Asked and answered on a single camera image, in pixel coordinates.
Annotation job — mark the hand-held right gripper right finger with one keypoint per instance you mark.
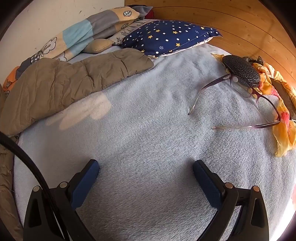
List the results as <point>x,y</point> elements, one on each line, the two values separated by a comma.
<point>208,184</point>

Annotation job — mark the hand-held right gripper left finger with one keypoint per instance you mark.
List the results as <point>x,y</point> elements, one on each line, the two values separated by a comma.
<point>85,183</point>

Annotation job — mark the brown quilted jacket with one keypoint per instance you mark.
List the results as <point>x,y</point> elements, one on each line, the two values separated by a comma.
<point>57,88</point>

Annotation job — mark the light blue fleece blanket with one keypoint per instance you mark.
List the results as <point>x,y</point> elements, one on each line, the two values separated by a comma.
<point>150,139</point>

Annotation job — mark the yellow floral scarf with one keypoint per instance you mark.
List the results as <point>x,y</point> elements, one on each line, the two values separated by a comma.
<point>283,139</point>

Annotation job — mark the purple-framed eyeglasses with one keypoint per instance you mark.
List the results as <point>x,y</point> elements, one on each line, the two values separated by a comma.
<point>234,79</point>

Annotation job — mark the dark flat phone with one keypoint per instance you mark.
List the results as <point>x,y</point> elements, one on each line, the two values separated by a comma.
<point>283,92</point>

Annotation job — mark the black patterned glasses case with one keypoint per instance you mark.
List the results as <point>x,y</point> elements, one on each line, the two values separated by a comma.
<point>240,68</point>

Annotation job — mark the small beige pillow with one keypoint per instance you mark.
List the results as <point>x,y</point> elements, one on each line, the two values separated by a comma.
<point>97,45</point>

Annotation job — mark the white leaf-print pillow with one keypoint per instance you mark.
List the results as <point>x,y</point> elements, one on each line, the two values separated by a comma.
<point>126,33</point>

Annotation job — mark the navy star-print pillow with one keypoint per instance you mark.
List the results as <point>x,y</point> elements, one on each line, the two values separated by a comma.
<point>166,34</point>

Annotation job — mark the wooden headboard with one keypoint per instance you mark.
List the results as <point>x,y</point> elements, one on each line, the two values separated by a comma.
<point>231,18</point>

